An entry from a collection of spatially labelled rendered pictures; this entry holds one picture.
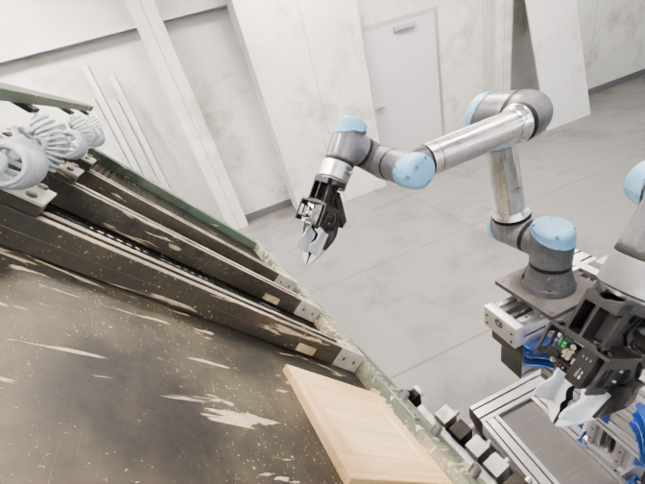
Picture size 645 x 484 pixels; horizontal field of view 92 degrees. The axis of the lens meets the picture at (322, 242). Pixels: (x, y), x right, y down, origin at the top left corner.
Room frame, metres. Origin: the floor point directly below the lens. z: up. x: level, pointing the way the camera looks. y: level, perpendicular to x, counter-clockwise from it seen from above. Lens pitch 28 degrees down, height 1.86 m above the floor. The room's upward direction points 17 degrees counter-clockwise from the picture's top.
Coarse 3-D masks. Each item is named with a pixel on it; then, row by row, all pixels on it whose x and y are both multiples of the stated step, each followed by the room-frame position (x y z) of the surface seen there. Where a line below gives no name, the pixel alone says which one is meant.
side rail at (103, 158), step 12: (96, 156) 1.81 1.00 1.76; (108, 156) 1.88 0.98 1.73; (108, 168) 1.81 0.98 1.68; (120, 168) 1.83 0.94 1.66; (132, 180) 1.84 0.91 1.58; (144, 180) 1.86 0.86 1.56; (156, 192) 1.87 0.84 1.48; (168, 192) 1.89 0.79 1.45; (180, 204) 1.90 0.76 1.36; (204, 216) 1.93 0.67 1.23; (216, 228) 1.94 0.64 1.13; (228, 228) 1.97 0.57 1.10; (240, 240) 1.98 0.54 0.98; (252, 240) 2.02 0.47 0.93
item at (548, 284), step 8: (528, 264) 0.79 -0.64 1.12; (528, 272) 0.78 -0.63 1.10; (536, 272) 0.75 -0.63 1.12; (544, 272) 0.73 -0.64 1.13; (552, 272) 0.72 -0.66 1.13; (560, 272) 0.71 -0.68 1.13; (568, 272) 0.71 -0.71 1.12; (528, 280) 0.76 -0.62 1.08; (536, 280) 0.74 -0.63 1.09; (544, 280) 0.72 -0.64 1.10; (552, 280) 0.71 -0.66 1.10; (560, 280) 0.70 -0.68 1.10; (568, 280) 0.70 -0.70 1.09; (528, 288) 0.75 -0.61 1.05; (536, 288) 0.73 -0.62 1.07; (544, 288) 0.72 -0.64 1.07; (552, 288) 0.71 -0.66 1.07; (560, 288) 0.70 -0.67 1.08; (568, 288) 0.69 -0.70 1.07; (544, 296) 0.71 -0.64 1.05; (552, 296) 0.70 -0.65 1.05; (560, 296) 0.69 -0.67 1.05; (568, 296) 0.69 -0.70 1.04
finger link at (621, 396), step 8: (624, 384) 0.20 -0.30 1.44; (632, 384) 0.20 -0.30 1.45; (640, 384) 0.19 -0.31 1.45; (608, 392) 0.21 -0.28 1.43; (616, 392) 0.20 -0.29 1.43; (624, 392) 0.20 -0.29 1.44; (632, 392) 0.19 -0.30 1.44; (608, 400) 0.20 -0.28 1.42; (616, 400) 0.20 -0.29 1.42; (624, 400) 0.19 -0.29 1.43; (632, 400) 0.19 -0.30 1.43; (600, 408) 0.20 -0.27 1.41; (608, 408) 0.20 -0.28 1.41; (616, 408) 0.19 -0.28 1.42; (624, 408) 0.19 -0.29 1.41; (592, 416) 0.20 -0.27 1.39; (600, 416) 0.20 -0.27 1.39
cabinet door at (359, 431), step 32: (320, 384) 0.55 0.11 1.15; (320, 416) 0.42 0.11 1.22; (352, 416) 0.48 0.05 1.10; (384, 416) 0.54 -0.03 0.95; (352, 448) 0.37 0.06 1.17; (384, 448) 0.40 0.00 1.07; (416, 448) 0.45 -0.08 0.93; (352, 480) 0.29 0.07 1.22; (384, 480) 0.31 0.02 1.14; (416, 480) 0.34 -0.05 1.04; (448, 480) 0.37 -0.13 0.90
